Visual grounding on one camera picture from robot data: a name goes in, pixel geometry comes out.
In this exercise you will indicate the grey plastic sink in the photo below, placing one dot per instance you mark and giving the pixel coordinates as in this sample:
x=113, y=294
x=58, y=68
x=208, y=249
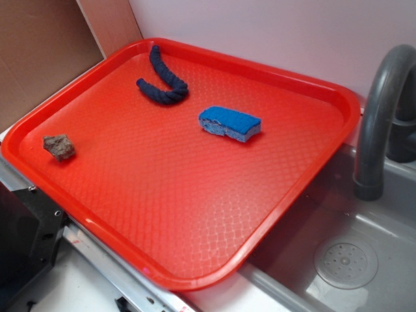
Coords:
x=282, y=264

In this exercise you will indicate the sink drain cover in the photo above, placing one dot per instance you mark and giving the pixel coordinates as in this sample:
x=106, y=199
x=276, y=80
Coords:
x=346, y=262

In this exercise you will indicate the brown rock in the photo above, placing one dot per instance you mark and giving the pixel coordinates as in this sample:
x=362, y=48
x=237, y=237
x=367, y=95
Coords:
x=59, y=146

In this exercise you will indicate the grey plastic faucet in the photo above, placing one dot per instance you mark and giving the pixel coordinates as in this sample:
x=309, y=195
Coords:
x=388, y=125

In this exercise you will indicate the red plastic tray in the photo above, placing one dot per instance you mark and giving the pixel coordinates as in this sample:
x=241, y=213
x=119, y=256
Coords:
x=181, y=205

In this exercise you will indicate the brown cardboard panel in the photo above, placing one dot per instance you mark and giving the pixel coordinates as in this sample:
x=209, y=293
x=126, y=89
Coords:
x=47, y=44

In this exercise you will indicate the blue sponge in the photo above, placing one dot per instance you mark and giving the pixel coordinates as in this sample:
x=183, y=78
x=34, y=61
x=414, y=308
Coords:
x=230, y=123

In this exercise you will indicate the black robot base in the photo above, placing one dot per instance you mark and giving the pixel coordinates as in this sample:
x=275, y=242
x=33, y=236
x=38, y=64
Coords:
x=31, y=228

